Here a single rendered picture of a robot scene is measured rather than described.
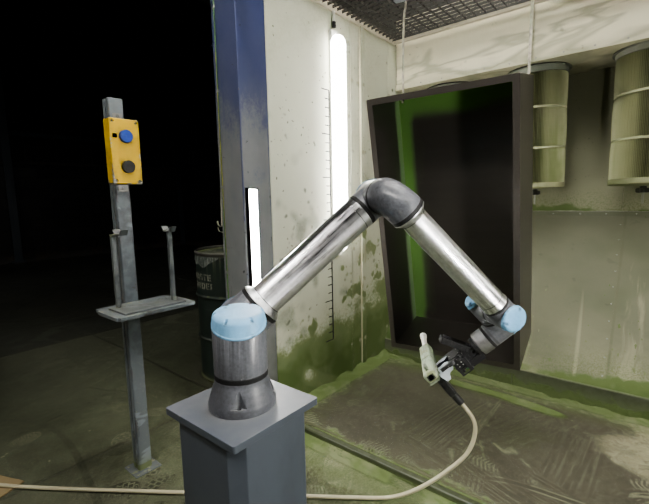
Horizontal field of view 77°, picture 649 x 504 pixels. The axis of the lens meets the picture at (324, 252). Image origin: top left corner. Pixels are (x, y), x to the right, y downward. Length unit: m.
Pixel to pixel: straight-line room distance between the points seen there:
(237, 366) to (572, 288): 2.27
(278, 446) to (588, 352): 2.03
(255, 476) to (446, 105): 1.70
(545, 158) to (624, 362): 1.23
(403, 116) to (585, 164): 1.43
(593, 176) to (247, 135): 2.20
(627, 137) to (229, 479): 2.48
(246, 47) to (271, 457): 1.72
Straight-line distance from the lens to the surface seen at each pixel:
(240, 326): 1.11
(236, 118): 2.05
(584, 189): 3.17
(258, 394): 1.18
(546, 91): 2.91
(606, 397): 2.78
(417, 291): 2.38
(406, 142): 2.18
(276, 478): 1.26
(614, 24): 2.85
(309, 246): 1.29
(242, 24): 2.17
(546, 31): 2.91
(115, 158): 1.85
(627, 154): 2.76
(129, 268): 1.94
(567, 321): 2.87
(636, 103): 2.79
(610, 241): 3.07
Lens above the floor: 1.21
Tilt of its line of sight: 7 degrees down
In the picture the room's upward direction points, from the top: 1 degrees counter-clockwise
